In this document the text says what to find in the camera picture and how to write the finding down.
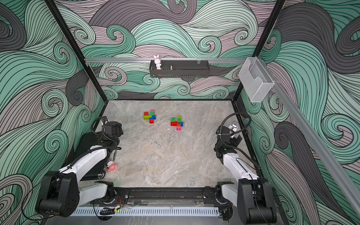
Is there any white slotted cable duct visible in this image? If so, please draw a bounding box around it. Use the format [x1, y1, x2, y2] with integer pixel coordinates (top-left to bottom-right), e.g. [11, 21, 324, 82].
[72, 206, 219, 217]

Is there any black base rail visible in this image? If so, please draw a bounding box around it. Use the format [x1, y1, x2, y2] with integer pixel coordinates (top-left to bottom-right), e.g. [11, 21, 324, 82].
[53, 187, 279, 204]

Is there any black wall shelf tray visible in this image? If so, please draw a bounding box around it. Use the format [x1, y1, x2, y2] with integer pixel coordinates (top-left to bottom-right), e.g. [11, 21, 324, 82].
[149, 60, 210, 79]

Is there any white rabbit figurine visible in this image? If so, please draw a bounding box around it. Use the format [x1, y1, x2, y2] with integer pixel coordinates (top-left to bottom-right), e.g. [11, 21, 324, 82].
[154, 55, 162, 70]

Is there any pink white small toy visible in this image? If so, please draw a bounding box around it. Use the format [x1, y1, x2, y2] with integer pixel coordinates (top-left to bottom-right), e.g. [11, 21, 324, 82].
[107, 161, 118, 172]

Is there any clear plastic wall box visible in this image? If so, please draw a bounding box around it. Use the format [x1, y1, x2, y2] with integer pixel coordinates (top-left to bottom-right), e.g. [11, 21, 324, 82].
[239, 57, 274, 103]

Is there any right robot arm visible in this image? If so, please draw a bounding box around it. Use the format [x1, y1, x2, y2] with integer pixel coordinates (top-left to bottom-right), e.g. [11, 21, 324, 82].
[214, 126, 277, 225]

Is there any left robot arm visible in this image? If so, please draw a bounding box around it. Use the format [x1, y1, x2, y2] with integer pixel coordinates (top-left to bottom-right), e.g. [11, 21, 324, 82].
[35, 117, 123, 218]

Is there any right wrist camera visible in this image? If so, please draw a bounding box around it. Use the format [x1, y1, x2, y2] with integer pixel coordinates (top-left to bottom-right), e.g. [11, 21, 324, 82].
[228, 121, 239, 132]

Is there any black flat pad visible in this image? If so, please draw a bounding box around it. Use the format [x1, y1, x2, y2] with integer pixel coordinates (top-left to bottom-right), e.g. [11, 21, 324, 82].
[71, 133, 110, 181]

